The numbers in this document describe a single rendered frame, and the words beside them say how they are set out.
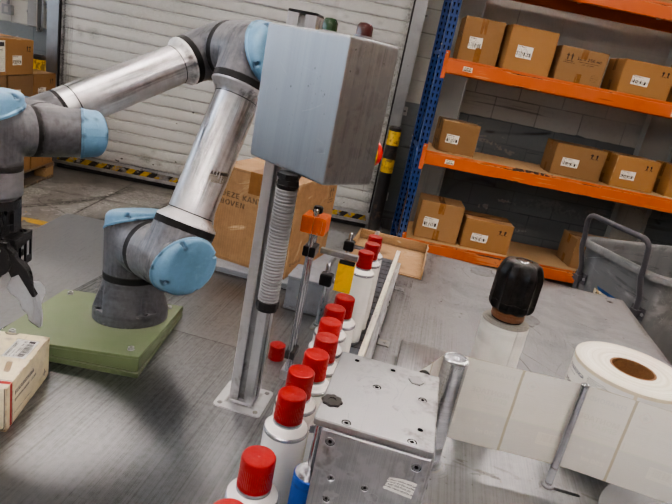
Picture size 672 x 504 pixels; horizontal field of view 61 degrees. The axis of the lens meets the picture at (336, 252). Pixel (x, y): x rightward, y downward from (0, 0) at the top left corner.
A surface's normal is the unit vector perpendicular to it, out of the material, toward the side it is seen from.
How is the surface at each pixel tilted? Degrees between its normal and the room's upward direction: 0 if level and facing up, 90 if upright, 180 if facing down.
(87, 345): 5
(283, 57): 90
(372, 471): 90
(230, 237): 90
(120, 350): 5
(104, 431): 0
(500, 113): 90
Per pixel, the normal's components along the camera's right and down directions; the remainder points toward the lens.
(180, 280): 0.69, 0.37
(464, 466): 0.19, -0.93
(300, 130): -0.72, 0.09
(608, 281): -0.95, -0.03
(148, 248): -0.57, -0.25
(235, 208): -0.36, 0.23
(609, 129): -0.05, 0.31
